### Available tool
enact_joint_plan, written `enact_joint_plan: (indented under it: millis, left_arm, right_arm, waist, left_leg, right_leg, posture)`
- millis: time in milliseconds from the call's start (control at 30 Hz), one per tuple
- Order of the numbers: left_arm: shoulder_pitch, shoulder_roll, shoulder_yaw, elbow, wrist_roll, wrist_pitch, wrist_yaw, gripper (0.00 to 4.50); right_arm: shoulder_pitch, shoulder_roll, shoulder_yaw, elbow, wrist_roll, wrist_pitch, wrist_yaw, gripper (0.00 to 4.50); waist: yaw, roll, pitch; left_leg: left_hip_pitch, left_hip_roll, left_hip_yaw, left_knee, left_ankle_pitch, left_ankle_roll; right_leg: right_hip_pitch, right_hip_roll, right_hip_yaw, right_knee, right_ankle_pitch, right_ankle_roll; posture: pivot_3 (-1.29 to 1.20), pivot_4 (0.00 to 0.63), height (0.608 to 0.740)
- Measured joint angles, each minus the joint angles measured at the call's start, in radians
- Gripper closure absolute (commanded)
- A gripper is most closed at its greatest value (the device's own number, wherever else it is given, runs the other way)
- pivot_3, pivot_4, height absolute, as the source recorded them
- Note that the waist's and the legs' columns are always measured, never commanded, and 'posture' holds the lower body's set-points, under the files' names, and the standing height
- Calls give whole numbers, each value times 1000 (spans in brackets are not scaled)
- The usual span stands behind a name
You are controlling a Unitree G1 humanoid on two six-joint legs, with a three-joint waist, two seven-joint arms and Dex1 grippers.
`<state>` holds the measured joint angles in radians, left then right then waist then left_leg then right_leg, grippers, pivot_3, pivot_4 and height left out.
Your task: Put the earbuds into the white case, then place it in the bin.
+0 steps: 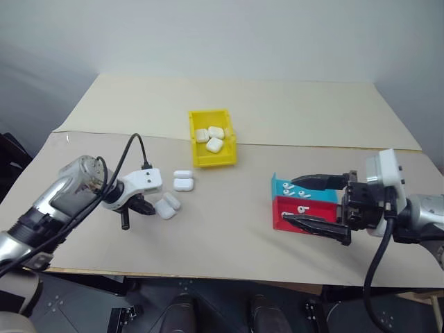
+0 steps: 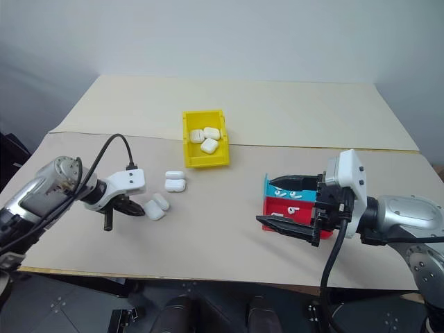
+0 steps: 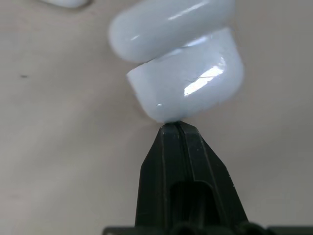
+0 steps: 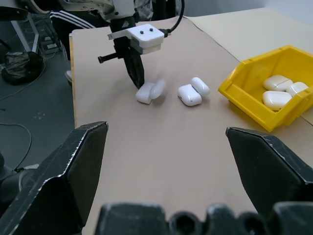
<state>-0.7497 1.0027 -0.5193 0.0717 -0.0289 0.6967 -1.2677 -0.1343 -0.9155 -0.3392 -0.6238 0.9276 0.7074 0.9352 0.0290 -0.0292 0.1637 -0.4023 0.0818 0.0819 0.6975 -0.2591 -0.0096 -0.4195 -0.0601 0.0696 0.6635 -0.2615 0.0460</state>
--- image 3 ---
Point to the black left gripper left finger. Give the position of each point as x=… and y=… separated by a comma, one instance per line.
x=156, y=176

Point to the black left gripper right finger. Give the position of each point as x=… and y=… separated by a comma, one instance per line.
x=207, y=166

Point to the white earbud case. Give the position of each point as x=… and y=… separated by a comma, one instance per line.
x=185, y=66

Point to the white glossy rounded object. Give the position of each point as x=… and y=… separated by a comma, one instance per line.
x=66, y=2

